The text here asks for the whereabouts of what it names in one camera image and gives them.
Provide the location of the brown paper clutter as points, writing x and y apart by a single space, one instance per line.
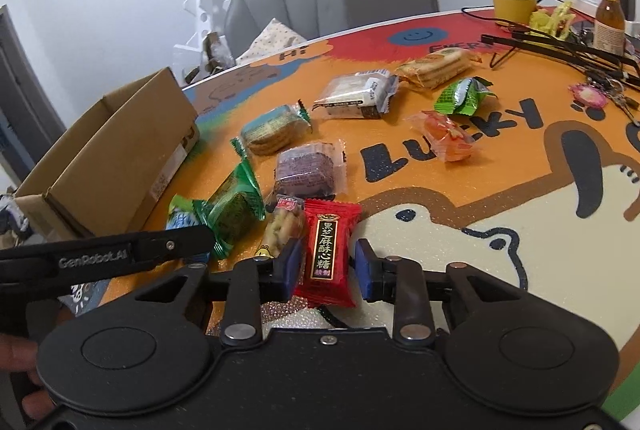
215 55

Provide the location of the clear peanut snack packet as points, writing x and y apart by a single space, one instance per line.
285 225

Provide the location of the person's left hand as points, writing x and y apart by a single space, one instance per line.
20 352

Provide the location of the blue and white snack packet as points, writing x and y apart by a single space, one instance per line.
180 216

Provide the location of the small green snack packet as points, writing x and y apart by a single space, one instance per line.
460 97

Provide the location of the orange jelly packet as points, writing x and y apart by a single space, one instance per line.
445 135

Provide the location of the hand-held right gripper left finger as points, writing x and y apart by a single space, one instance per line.
292 272

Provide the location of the spotted cream cloth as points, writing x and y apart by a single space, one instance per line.
272 40

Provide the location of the yellow cracker packet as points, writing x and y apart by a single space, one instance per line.
435 67

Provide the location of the red candy packet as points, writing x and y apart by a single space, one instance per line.
327 240

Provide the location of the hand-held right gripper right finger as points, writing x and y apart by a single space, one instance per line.
362 275

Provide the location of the yellow tape roll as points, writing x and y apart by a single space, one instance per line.
515 7

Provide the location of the cartoon printed table mat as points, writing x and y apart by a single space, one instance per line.
500 190

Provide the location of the green-ended biscuit packet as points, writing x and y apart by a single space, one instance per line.
272 130

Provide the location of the purple cake packet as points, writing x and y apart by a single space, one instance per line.
305 167

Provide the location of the brown cardboard box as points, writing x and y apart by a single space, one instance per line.
165 130

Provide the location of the green cake packet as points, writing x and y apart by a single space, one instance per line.
232 205

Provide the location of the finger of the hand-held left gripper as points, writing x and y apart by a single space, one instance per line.
180 242

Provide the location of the amber glass bottle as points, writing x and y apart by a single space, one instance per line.
609 27

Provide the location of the yellow plastic bag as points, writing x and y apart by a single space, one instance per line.
545 20

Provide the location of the white power strip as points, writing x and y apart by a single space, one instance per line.
582 4

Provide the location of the bunch of keys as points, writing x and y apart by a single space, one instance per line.
622 100

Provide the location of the clear white cake packet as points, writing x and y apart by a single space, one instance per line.
350 92

